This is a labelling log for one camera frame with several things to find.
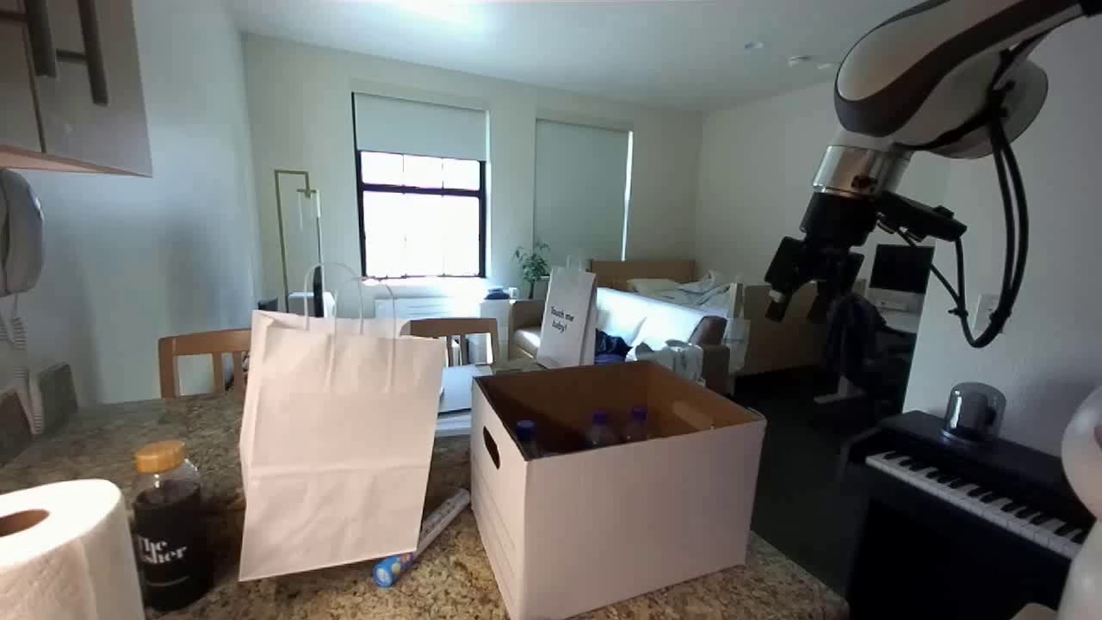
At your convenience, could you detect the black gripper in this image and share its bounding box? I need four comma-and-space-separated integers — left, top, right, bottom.
766, 191, 883, 327

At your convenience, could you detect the white cardboard box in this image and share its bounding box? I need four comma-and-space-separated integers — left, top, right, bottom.
469, 357, 767, 620

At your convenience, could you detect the black office chair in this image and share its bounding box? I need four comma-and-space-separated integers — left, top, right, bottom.
820, 291, 923, 407

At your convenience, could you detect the computer monitor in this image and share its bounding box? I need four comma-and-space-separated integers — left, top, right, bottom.
868, 241, 936, 302

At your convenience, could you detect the bed with white bedding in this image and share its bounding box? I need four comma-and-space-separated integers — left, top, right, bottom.
588, 255, 829, 383

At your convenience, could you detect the silver round pot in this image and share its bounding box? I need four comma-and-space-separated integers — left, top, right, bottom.
941, 378, 1008, 440

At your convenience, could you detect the small white printed bag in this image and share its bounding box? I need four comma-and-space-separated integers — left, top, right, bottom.
538, 264, 598, 373

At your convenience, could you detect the closed roller blind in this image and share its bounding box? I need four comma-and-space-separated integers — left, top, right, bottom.
530, 117, 635, 270

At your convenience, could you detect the black digital piano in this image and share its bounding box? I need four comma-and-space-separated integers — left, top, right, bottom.
845, 411, 1098, 620

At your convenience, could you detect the green potted plant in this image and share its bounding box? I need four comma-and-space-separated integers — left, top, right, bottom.
515, 241, 556, 302

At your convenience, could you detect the wooden chair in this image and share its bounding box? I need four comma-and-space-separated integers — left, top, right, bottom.
154, 325, 255, 404
399, 314, 502, 373

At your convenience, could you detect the white radiator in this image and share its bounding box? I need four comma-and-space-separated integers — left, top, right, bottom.
364, 285, 515, 339

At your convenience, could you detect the black framed window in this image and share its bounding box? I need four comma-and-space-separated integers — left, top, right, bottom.
354, 148, 491, 284

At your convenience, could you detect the half open roller blind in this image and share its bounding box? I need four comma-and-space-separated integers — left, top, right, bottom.
352, 90, 492, 164

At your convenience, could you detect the white paper bag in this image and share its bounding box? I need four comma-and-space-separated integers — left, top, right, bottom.
235, 307, 449, 586

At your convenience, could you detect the metal floor lamp stand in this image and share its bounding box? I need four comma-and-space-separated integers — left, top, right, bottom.
272, 164, 328, 322

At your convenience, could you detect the dark jar with cork lid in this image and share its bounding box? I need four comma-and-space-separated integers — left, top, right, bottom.
129, 439, 221, 614

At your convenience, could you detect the white paper towel roll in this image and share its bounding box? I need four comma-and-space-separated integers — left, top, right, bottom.
0, 474, 147, 620

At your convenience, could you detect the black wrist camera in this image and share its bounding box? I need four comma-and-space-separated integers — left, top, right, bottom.
875, 194, 970, 247

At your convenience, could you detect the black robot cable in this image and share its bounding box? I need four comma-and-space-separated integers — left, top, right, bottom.
916, 67, 1032, 352

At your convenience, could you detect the wooden wall cabinet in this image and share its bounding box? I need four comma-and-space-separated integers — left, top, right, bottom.
0, 0, 154, 179

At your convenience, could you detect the white wall dispenser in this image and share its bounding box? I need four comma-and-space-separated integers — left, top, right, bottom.
0, 170, 50, 300

